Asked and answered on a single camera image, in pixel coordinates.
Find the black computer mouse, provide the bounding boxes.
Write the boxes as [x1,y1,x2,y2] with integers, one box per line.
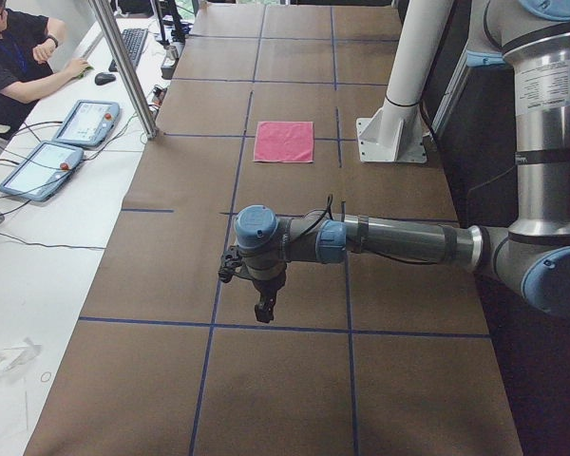
[94,72,116,86]

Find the teach pendant tablet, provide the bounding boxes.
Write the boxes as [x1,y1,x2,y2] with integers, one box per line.
[0,141,84,202]
[52,100,121,147]

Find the upper teach pendant tablet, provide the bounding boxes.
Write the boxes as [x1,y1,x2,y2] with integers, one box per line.
[52,100,121,147]

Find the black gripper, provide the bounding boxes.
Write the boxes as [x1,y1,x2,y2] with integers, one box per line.
[252,272,286,323]

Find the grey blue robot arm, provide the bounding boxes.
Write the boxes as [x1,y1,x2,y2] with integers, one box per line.
[218,1,570,323]

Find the aluminium frame post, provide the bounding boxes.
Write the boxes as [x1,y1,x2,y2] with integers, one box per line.
[88,0,158,141]

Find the black keyboard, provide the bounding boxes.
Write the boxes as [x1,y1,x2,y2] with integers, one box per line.
[121,28,148,68]

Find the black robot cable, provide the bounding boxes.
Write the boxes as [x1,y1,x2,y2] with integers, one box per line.
[284,193,336,248]

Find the lower teach pendant tablet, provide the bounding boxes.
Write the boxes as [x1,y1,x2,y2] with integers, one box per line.
[0,141,84,202]

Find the person in black shirt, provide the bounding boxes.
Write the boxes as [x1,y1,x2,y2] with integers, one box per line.
[0,1,90,140]

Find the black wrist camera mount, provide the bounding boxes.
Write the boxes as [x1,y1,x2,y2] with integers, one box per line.
[218,245,250,283]

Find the pink towel with grey edge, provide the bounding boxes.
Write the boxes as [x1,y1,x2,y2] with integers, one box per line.
[254,121,314,163]

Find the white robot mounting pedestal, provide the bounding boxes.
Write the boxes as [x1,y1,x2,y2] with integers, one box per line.
[356,0,453,163]

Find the small metal cup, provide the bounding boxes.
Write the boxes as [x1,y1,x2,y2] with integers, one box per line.
[164,45,180,61]

